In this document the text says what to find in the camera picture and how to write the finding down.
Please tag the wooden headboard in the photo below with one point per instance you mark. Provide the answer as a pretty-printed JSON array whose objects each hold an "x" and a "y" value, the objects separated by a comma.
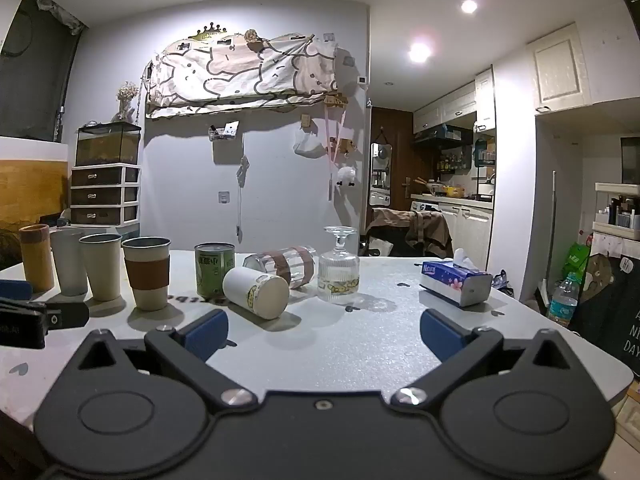
[{"x": 32, "y": 190}]

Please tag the round ceiling light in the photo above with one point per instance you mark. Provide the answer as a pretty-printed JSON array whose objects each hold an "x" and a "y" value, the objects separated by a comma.
[
  {"x": 469, "y": 6},
  {"x": 419, "y": 52}
]

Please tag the black printed cloth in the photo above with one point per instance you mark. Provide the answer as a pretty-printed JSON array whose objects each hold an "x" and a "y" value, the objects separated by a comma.
[{"x": 607, "y": 310}]

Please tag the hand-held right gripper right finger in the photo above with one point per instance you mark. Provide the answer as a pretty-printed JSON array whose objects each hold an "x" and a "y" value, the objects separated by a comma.
[{"x": 442, "y": 334}]

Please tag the green tin can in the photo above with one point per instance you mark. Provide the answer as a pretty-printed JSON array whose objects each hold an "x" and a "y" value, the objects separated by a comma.
[{"x": 212, "y": 267}]

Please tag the clear glass cup brown band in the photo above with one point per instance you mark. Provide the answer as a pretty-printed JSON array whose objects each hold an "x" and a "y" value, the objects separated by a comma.
[{"x": 287, "y": 266}]

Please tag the white washing machine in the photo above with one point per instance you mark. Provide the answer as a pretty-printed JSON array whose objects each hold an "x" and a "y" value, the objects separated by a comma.
[{"x": 425, "y": 210}]

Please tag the white cup with yellow print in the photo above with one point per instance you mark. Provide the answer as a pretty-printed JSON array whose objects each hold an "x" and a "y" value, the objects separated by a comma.
[{"x": 257, "y": 294}]

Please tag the dark window curtain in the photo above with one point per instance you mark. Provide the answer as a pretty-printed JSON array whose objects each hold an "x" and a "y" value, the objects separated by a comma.
[{"x": 35, "y": 65}]

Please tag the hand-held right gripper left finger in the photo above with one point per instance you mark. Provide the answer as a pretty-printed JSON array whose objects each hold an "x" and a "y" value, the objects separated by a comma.
[{"x": 207, "y": 334}]

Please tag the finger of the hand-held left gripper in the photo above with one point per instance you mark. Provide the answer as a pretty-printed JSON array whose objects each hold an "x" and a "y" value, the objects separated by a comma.
[
  {"x": 67, "y": 316},
  {"x": 15, "y": 291}
]

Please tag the vase of dried flowers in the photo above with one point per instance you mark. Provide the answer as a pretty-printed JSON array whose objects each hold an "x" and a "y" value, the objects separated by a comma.
[{"x": 126, "y": 102}]

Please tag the plastic water bottle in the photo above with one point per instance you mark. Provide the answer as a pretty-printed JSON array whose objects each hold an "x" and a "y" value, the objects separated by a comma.
[{"x": 562, "y": 302}]

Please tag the white upper cabinet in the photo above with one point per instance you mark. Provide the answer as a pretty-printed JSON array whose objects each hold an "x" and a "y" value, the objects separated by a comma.
[{"x": 557, "y": 67}]

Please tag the plastic drawer unit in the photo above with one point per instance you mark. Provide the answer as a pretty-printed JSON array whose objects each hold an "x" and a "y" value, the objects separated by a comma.
[{"x": 102, "y": 195}]

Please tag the beige cup with grey rim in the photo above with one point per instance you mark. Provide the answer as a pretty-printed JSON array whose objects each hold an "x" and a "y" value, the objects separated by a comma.
[{"x": 102, "y": 267}]

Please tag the gold crown wall decoration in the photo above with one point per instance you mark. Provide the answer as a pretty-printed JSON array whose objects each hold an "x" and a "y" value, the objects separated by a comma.
[{"x": 209, "y": 32}]

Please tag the green bag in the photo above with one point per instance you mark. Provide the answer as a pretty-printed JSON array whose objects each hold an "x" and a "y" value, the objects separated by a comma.
[{"x": 577, "y": 260}]

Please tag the printed cartoon cloth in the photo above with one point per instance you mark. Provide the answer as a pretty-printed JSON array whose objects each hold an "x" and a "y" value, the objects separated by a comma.
[{"x": 235, "y": 72}]

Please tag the beige cup with brown sleeve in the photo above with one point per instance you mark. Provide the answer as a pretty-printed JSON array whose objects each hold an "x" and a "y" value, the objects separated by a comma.
[{"x": 147, "y": 272}]

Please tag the chair with brown jacket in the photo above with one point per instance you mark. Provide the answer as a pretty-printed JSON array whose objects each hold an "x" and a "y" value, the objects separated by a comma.
[{"x": 410, "y": 230}]

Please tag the white plush toy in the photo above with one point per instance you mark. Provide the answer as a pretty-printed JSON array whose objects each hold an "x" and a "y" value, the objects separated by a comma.
[{"x": 346, "y": 175}]

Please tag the ribbed glass goblet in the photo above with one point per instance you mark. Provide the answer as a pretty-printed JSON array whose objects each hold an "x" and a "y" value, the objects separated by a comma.
[{"x": 339, "y": 272}]

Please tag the wall mirror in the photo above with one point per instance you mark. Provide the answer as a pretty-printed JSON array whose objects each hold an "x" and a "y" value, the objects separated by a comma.
[{"x": 381, "y": 172}]

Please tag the glass terrarium tank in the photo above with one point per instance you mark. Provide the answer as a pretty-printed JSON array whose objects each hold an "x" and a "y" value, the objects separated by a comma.
[{"x": 107, "y": 145}]

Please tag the white storage rack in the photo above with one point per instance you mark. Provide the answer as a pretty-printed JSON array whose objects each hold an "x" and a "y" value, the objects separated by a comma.
[{"x": 620, "y": 210}]

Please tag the blue tissue box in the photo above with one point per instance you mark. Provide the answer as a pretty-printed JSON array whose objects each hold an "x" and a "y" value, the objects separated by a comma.
[{"x": 452, "y": 280}]

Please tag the tan cup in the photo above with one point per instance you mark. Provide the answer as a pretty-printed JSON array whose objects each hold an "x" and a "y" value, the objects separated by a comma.
[{"x": 36, "y": 257}]

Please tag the white hanging bag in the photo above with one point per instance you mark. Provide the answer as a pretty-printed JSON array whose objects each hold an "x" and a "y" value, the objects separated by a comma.
[{"x": 307, "y": 144}]

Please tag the frosted white cup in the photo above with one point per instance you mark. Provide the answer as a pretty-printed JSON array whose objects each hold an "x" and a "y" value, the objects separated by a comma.
[{"x": 67, "y": 262}]

